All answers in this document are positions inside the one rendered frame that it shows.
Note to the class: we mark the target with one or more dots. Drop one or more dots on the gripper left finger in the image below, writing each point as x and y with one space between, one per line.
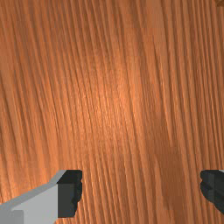
38 204

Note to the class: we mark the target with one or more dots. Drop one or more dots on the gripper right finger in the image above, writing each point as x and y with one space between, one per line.
215 189

